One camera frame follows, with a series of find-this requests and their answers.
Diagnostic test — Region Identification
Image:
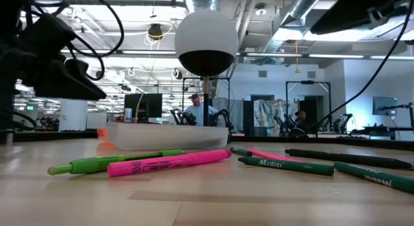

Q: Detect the black pen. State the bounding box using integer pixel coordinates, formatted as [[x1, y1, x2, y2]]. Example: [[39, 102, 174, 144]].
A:
[[284, 148, 414, 171]]

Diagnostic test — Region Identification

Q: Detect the wall monitor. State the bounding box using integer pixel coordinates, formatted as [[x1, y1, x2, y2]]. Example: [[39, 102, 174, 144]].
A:
[[372, 96, 398, 116]]

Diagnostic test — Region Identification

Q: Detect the pink highlighter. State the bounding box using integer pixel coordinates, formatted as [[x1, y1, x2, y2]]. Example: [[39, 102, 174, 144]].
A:
[[106, 149, 233, 178]]

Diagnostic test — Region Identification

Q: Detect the black monitor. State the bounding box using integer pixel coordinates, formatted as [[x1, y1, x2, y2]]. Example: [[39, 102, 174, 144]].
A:
[[124, 93, 164, 123]]

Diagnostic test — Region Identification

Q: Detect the black overhead camera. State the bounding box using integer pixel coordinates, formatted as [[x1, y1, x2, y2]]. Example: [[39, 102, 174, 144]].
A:
[[147, 23, 164, 41]]

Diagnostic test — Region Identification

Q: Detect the silver ventilation duct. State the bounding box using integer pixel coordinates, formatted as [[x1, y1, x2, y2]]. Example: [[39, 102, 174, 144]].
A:
[[258, 0, 326, 54]]

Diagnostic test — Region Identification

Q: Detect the thin pink pen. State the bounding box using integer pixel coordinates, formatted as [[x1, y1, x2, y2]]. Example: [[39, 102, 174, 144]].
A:
[[247, 148, 304, 163]]

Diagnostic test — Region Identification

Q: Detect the thick black cable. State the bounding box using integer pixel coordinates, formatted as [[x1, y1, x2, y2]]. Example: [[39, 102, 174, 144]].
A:
[[66, 33, 107, 82], [32, 0, 125, 58]]

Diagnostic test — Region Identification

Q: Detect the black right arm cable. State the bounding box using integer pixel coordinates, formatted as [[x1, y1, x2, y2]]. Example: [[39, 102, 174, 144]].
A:
[[309, 0, 414, 131]]

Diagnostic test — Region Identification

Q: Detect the person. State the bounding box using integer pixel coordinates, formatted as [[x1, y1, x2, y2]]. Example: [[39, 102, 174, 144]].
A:
[[293, 109, 309, 130], [184, 93, 221, 126]]

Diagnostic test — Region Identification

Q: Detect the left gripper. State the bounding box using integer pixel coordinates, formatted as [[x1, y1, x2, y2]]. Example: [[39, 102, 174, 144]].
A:
[[12, 12, 108, 102]]

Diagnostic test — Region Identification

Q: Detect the dark green pen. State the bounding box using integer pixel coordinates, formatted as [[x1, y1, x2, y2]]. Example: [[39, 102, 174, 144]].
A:
[[333, 161, 414, 195], [229, 146, 254, 157], [237, 155, 335, 177]]

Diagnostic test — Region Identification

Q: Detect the patterned tarp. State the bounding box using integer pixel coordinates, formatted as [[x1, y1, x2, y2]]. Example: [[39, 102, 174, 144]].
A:
[[254, 98, 300, 137]]

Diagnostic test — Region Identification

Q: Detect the clear box with orange lid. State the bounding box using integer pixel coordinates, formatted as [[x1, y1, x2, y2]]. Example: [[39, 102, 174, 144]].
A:
[[96, 122, 230, 152]]

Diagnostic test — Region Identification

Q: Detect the green highlighter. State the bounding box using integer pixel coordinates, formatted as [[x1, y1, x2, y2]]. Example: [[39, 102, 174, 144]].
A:
[[47, 149, 186, 176]]

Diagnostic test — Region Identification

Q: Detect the white globe table lamp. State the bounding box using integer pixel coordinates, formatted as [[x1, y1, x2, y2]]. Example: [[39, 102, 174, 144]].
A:
[[174, 9, 239, 127]]

